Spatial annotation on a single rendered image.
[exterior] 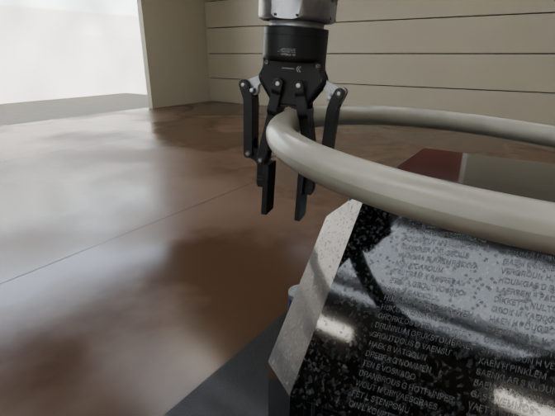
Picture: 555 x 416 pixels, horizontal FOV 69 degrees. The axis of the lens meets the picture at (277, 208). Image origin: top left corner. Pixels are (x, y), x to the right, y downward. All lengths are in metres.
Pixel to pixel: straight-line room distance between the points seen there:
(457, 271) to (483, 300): 0.05
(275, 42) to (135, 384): 1.23
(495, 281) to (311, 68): 0.35
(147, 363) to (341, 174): 1.33
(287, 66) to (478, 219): 0.31
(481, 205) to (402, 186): 0.05
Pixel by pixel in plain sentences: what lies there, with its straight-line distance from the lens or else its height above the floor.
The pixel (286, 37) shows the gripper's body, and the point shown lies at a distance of 0.47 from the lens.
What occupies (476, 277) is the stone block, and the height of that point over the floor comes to 0.73.
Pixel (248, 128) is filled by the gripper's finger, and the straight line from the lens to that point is 0.52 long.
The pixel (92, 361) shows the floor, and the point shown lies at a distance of 1.62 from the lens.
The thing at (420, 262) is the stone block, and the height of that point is 0.73.
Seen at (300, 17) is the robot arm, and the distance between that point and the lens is 0.47.
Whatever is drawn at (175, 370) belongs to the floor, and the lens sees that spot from 1.50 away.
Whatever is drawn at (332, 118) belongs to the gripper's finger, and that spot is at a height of 0.93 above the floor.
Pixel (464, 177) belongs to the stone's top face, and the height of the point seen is 0.80.
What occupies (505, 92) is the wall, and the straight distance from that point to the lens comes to 6.84.
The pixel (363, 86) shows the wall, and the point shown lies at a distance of 7.39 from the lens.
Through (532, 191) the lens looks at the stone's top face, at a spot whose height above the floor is 0.80.
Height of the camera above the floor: 1.00
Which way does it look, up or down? 21 degrees down
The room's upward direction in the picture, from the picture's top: straight up
